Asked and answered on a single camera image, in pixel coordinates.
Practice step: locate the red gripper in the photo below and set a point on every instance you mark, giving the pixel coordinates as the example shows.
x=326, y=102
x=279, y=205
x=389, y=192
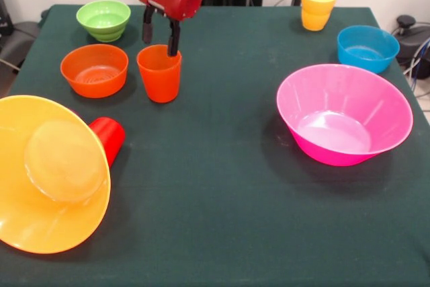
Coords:
x=168, y=1

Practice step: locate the orange cup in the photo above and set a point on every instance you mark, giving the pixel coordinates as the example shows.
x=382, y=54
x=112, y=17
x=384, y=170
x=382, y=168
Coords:
x=159, y=82

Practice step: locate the large orange bowl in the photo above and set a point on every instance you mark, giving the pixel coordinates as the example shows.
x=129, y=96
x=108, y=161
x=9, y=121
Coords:
x=33, y=206

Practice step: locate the small green bowl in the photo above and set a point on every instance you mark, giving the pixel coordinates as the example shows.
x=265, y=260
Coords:
x=103, y=25

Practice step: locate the small orange bowl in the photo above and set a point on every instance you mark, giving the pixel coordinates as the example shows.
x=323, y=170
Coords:
x=94, y=65

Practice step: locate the red cup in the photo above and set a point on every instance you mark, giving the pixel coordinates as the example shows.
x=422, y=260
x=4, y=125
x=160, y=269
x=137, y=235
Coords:
x=111, y=135

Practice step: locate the dark green tablecloth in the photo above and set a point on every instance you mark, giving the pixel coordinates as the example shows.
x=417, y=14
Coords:
x=201, y=216

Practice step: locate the small blue bowl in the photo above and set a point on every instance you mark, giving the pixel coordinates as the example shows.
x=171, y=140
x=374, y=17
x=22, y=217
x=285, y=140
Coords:
x=366, y=55

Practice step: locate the large pink bowl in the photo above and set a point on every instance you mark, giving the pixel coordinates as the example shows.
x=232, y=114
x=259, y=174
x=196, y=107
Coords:
x=336, y=146

